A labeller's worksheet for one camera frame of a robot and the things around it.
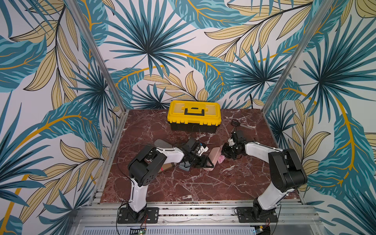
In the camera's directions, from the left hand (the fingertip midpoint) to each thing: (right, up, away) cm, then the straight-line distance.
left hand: (209, 168), depth 86 cm
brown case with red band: (-26, +1, +1) cm, 26 cm away
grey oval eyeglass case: (-30, +13, +11) cm, 34 cm away
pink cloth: (+8, +5, +4) cm, 10 cm away
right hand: (+8, +8, +9) cm, 14 cm away
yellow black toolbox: (-7, +31, +9) cm, 33 cm away
